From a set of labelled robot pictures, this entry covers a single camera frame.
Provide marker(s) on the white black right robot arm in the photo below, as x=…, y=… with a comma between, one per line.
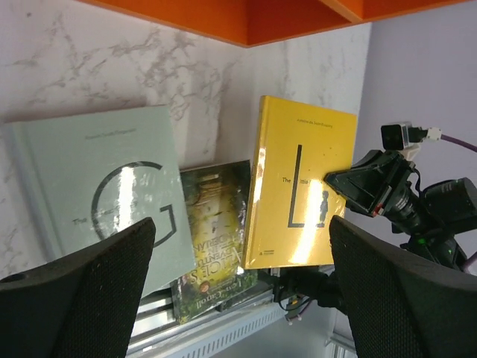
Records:
x=433, y=216

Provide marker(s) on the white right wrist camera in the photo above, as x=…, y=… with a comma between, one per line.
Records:
x=406, y=138

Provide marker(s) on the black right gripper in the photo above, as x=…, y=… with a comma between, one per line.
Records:
x=374, y=186

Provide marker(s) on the yellow Little Prince book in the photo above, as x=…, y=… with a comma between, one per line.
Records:
x=290, y=205

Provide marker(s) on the green Alice in Wonderland book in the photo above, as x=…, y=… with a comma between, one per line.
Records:
x=216, y=201

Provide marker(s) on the grey Great Gatsby book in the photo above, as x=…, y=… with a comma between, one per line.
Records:
x=87, y=177

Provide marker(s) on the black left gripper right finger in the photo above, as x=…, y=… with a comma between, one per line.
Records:
x=399, y=304

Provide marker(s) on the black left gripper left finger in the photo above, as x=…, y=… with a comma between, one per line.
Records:
x=81, y=305

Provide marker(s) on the white slotted cable duct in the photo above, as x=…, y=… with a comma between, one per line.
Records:
x=221, y=335

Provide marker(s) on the orange wooden shelf box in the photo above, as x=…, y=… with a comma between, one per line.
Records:
x=249, y=23

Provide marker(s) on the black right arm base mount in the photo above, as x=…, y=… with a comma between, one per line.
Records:
x=311, y=282

